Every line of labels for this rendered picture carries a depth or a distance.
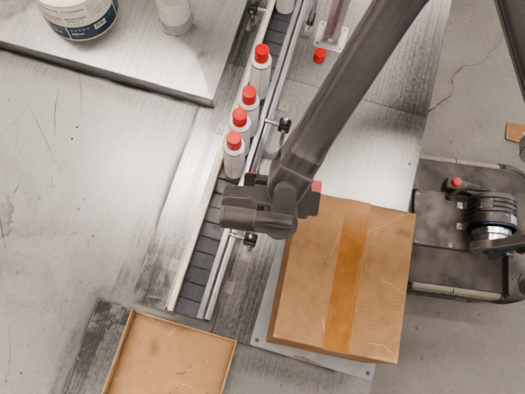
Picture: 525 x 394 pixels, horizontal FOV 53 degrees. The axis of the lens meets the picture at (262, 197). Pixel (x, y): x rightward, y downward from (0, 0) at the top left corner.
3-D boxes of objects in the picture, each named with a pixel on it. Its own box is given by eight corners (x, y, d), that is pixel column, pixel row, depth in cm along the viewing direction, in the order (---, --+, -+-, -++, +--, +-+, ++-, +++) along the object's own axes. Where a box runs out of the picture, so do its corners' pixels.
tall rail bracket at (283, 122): (261, 134, 142) (264, 106, 126) (287, 141, 142) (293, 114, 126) (258, 145, 141) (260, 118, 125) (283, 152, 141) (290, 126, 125)
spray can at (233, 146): (227, 158, 134) (226, 123, 114) (247, 163, 134) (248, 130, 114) (221, 176, 133) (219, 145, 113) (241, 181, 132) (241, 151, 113)
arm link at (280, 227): (295, 245, 84) (300, 213, 82) (252, 239, 84) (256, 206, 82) (294, 227, 90) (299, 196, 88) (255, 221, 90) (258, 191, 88)
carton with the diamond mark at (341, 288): (289, 221, 133) (301, 188, 107) (381, 241, 132) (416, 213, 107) (265, 342, 124) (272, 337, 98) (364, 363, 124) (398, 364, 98)
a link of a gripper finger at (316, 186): (283, 163, 101) (283, 180, 92) (320, 168, 101) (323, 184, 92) (279, 196, 104) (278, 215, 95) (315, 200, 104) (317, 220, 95)
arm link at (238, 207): (298, 188, 77) (299, 159, 84) (221, 177, 77) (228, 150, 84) (287, 250, 83) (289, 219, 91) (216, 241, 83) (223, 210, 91)
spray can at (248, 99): (241, 118, 137) (241, 78, 118) (259, 123, 137) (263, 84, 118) (235, 135, 136) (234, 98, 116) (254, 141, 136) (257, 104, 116)
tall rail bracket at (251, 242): (229, 238, 133) (227, 222, 117) (256, 246, 133) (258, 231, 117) (225, 250, 132) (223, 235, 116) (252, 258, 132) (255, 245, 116)
